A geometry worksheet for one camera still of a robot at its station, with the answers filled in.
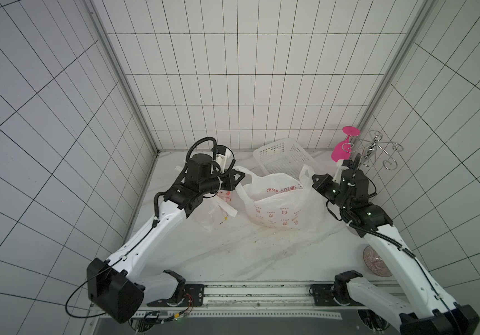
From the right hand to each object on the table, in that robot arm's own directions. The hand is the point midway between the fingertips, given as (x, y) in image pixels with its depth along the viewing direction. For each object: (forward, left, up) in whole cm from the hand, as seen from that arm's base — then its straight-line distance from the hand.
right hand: (313, 171), depth 75 cm
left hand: (-6, +26, +1) cm, 27 cm away
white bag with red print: (-11, +11, -4) cm, 16 cm away
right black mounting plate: (-35, -4, -27) cm, 45 cm away
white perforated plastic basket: (+31, +4, -25) cm, 40 cm away
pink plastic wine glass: (+13, -14, -1) cm, 19 cm away
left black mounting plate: (-39, +42, -26) cm, 63 cm away
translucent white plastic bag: (-10, +39, -16) cm, 44 cm away
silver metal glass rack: (+14, -26, -1) cm, 29 cm away
